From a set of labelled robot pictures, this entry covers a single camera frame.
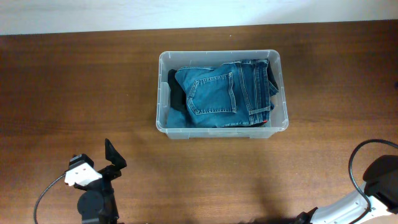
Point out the black shorts red waistband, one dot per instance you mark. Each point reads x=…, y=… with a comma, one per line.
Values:
x=270, y=88

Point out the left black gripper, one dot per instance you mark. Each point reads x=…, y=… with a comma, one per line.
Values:
x=112, y=173

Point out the clear plastic storage bin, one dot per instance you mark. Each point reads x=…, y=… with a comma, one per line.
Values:
x=176, y=59

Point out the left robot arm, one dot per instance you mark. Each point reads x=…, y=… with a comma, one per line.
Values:
x=97, y=205

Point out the black cloth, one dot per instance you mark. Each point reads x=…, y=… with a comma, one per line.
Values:
x=177, y=94

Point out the dark blue jeans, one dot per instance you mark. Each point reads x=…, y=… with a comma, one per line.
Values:
x=228, y=96

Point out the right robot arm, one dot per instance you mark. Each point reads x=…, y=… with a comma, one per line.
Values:
x=380, y=187

